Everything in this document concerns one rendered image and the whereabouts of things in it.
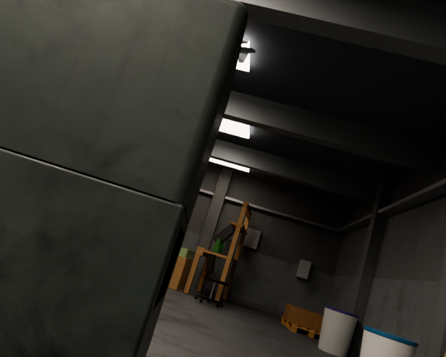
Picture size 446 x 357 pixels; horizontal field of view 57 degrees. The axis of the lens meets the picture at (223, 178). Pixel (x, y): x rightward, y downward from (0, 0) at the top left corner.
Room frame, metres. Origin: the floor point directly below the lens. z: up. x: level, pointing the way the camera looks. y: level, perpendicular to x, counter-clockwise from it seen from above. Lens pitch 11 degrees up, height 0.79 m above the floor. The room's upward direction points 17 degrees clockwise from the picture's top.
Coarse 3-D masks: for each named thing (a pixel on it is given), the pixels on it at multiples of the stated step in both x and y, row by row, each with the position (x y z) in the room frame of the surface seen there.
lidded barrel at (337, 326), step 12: (324, 312) 6.60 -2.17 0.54; (336, 312) 6.37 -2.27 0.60; (348, 312) 6.32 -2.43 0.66; (324, 324) 6.52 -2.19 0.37; (336, 324) 6.36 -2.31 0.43; (348, 324) 6.34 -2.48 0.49; (324, 336) 6.48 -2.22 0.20; (336, 336) 6.36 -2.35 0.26; (348, 336) 6.37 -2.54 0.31; (324, 348) 6.45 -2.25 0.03; (336, 348) 6.36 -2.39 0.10; (348, 348) 6.47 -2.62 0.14
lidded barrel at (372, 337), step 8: (368, 328) 4.14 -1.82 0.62; (368, 336) 4.13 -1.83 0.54; (376, 336) 4.05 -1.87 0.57; (384, 336) 4.00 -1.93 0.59; (392, 336) 3.96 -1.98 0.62; (400, 336) 4.26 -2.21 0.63; (368, 344) 4.12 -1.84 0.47; (376, 344) 4.04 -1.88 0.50; (384, 344) 3.99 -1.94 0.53; (392, 344) 3.96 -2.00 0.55; (400, 344) 3.95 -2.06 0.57; (408, 344) 3.96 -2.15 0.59; (416, 344) 4.00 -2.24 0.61; (360, 352) 4.25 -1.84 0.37; (368, 352) 4.10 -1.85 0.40; (376, 352) 4.03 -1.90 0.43; (384, 352) 3.99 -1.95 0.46; (392, 352) 3.96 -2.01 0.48; (400, 352) 3.95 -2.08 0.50; (408, 352) 3.97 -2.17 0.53
